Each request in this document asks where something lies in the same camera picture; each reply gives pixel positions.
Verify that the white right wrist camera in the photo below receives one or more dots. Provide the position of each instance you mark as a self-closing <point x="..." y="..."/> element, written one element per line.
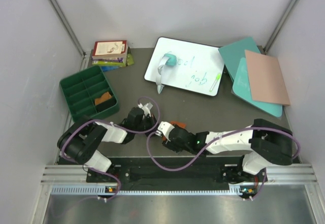
<point x="164" y="129"/>

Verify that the red cover book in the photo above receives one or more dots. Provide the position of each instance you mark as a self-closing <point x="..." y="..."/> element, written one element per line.
<point x="110" y="49"/>

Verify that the blue cover book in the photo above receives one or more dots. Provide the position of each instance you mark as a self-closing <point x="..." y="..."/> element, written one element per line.
<point x="110" y="68"/>

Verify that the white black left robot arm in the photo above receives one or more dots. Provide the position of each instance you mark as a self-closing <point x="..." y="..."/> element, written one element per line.
<point x="80" y="142"/>

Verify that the mustard brown underwear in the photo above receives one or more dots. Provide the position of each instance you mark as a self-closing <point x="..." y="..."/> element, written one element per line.
<point x="104" y="97"/>

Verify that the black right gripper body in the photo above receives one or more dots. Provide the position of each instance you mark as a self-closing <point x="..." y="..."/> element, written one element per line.
<point x="176" y="147"/>

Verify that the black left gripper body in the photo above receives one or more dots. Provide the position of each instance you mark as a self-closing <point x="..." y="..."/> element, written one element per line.
<point x="148" y="123"/>

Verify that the pink folding board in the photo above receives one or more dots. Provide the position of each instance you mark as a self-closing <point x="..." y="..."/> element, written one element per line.
<point x="270" y="70"/>

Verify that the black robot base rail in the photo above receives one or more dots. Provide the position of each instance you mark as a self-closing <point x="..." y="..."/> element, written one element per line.
<point x="206" y="173"/>

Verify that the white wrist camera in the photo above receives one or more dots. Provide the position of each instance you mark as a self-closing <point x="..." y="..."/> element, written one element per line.
<point x="146" y="108"/>
<point x="164" y="129"/>

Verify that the green whiteboard marker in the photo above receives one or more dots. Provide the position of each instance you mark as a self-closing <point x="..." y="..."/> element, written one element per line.
<point x="218" y="76"/>

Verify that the white dry-erase board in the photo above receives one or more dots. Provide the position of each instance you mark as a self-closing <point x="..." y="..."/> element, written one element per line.
<point x="196" y="68"/>

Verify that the dark teal folding board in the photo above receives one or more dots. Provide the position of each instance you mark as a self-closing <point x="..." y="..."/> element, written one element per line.
<point x="232" y="53"/>

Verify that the orange underwear white waistband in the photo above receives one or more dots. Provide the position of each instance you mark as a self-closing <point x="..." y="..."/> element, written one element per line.
<point x="176" y="124"/>

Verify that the green divided plastic tray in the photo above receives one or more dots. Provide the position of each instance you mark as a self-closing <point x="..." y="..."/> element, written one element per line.
<point x="82" y="88"/>

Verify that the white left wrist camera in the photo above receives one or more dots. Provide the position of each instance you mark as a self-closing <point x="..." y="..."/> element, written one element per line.
<point x="146" y="108"/>

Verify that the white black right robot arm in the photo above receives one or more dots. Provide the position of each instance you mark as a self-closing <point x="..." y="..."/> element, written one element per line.
<point x="265" y="144"/>

